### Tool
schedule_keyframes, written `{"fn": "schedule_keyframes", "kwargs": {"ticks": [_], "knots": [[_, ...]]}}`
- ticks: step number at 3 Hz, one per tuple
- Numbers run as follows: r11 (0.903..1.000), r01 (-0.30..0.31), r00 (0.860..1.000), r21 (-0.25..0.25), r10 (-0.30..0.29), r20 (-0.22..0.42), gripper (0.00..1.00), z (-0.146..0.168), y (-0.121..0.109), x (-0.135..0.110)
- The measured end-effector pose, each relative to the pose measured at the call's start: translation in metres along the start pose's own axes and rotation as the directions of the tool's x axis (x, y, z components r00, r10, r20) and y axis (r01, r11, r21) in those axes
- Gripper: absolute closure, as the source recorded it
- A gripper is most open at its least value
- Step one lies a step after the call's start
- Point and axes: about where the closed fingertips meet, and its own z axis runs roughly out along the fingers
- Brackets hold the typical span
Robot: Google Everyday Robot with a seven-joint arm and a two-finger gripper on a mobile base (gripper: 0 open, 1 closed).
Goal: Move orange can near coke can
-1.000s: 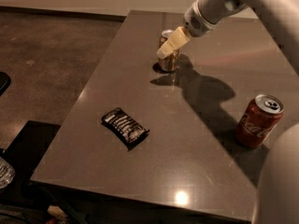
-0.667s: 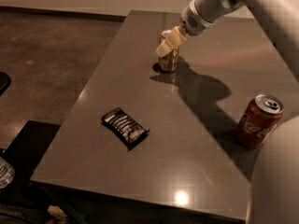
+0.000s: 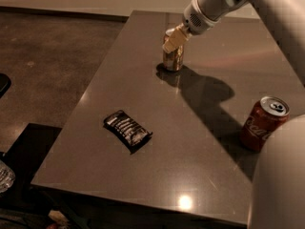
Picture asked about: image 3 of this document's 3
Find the clear plastic container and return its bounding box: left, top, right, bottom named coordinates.
left=0, top=160, right=15, bottom=193

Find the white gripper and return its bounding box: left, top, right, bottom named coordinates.
left=162, top=0, right=221, bottom=53

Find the red coke can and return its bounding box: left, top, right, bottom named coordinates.
left=239, top=96, right=290, bottom=152

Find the black snack packet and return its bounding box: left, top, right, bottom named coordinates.
left=103, top=110, right=153, bottom=153

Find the orange soda can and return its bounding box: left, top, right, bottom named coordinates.
left=163, top=46, right=184, bottom=72

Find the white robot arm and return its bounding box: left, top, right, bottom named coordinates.
left=163, top=0, right=305, bottom=229

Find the black object on floor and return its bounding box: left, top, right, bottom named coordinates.
left=0, top=73, right=11, bottom=98

